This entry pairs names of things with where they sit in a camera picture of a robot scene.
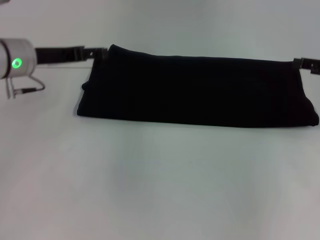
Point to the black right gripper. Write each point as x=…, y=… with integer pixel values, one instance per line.
x=311, y=66

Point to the black t-shirt with FREE print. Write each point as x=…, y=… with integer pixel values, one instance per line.
x=200, y=92

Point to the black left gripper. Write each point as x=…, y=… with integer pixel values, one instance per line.
x=57, y=53

